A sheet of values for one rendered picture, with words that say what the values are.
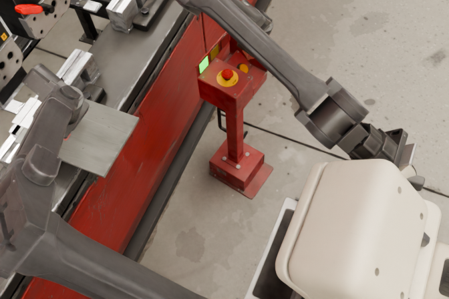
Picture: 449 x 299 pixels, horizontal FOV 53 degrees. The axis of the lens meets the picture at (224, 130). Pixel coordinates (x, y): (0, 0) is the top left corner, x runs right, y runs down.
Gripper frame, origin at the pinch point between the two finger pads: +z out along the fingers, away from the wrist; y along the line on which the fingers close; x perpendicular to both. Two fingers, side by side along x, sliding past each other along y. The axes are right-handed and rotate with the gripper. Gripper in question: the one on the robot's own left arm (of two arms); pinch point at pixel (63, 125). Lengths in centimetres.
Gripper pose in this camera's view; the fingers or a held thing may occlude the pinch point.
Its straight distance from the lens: 120.7
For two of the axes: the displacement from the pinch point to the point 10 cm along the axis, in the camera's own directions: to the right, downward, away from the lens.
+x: 8.2, 5.4, 1.9
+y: -4.1, 7.9, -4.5
